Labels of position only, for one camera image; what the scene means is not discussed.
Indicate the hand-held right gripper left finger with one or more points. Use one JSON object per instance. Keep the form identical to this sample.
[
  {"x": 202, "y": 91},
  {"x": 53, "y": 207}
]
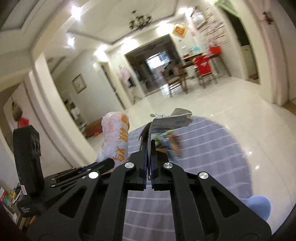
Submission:
[{"x": 136, "y": 166}]

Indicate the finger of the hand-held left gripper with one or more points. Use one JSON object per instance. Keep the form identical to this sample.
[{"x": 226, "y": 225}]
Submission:
[
  {"x": 78, "y": 169},
  {"x": 107, "y": 165}
]

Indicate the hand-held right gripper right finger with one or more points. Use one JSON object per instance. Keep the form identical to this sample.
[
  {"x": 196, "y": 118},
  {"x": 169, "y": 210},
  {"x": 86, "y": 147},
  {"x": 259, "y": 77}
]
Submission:
[{"x": 161, "y": 173}]

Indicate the white printed plastic bag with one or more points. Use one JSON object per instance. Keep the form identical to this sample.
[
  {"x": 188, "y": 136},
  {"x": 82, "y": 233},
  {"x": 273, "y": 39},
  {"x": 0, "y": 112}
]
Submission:
[{"x": 113, "y": 136}]

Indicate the colourful snack wrapper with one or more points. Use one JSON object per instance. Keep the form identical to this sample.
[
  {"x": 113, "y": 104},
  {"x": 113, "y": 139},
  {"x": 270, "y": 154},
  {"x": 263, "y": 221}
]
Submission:
[{"x": 171, "y": 143}]

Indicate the blue plastic basin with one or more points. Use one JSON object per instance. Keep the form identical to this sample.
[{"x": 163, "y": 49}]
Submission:
[{"x": 259, "y": 206}]

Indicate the brown ottoman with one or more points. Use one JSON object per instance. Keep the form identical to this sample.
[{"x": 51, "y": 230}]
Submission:
[{"x": 93, "y": 126}]

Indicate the blue checked tablecloth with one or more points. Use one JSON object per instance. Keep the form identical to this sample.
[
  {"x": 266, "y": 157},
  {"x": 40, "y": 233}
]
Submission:
[{"x": 208, "y": 150}]

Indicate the white rack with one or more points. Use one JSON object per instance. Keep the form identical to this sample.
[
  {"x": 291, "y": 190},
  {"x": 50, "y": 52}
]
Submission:
[{"x": 74, "y": 111}]

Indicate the small framed picture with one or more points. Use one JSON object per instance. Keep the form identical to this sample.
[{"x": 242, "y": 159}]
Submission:
[{"x": 79, "y": 83}]

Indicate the pink jacket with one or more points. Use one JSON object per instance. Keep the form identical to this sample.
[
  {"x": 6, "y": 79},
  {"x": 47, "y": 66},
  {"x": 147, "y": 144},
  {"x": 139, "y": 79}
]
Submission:
[{"x": 123, "y": 73}]

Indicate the wooden chair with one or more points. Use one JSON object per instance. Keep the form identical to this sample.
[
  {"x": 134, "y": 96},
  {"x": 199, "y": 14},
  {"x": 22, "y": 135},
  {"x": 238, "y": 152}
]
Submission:
[
  {"x": 207, "y": 76},
  {"x": 174, "y": 81}
]

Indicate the wooden dining table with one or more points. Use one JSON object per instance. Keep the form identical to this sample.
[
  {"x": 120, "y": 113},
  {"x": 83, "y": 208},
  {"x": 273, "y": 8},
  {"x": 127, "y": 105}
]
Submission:
[{"x": 190, "y": 65}]

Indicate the red chair cover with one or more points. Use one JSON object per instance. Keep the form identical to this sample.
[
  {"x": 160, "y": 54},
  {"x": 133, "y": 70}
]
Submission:
[{"x": 203, "y": 66}]

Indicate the red bag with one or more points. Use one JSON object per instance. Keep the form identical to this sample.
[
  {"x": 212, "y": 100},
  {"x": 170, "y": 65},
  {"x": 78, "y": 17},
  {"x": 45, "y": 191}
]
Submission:
[{"x": 215, "y": 49}]

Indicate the black chandelier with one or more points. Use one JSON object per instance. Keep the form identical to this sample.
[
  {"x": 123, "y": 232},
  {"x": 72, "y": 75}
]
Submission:
[{"x": 140, "y": 23}]

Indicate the large framed picture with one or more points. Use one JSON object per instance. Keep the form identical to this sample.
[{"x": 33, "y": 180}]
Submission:
[{"x": 198, "y": 18}]

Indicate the pink curtain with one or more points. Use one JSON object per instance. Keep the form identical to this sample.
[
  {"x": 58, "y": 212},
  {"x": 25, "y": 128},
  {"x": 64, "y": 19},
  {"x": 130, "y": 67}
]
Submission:
[{"x": 275, "y": 58}]

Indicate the green curtain valance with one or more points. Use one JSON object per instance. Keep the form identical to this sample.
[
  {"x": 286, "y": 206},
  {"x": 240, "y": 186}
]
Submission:
[{"x": 222, "y": 4}]

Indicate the red bow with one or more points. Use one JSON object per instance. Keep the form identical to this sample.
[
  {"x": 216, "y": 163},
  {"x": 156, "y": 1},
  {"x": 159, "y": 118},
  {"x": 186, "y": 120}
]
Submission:
[{"x": 268, "y": 17}]

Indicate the red diamond wall decoration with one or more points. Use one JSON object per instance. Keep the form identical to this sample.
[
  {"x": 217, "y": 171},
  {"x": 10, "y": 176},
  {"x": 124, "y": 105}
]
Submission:
[{"x": 180, "y": 30}]

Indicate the wall of paper sheets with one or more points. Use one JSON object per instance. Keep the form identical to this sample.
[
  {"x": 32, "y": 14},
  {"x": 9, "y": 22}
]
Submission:
[{"x": 212, "y": 31}]

